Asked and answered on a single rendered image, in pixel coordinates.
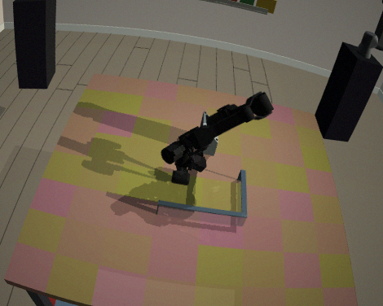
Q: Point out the low clear glass wall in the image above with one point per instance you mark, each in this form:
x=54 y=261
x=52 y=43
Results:
x=204 y=216

